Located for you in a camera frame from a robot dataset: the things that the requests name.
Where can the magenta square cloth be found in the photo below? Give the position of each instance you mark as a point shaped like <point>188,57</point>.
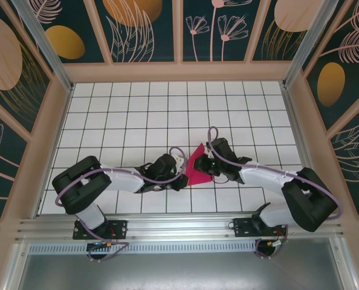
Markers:
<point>199,179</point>

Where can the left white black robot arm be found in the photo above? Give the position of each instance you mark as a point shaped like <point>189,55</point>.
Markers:
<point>82,187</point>

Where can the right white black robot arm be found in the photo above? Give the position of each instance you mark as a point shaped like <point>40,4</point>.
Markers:
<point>306,199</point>

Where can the brushed metal panel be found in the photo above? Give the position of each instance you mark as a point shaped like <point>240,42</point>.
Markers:
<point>179,272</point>

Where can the yellow connector at left base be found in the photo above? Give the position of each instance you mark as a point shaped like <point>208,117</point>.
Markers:
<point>108,243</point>

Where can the yellow connector at base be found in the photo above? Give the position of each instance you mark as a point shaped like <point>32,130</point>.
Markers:
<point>270,243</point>
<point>108,243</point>

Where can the yellow connector at right base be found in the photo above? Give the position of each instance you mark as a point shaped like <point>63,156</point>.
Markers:
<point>270,243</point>

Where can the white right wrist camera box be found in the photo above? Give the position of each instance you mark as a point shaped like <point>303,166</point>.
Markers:
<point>209,153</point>

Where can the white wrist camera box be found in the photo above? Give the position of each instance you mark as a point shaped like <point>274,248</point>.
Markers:
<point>179,160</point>
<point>209,153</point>

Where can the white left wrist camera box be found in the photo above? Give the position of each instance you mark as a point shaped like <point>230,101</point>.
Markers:
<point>179,160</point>

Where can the aluminium mounting rail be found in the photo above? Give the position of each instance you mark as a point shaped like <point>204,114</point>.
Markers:
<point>179,225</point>

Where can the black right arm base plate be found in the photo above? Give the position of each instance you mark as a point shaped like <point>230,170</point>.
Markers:
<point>243,229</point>

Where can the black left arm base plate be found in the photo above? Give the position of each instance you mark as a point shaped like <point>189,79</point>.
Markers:
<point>120,225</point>

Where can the aluminium side rail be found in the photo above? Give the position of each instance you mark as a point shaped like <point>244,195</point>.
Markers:
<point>298,133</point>

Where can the aluminium corner post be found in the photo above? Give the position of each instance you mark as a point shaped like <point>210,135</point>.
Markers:
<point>307,45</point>
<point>46,48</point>

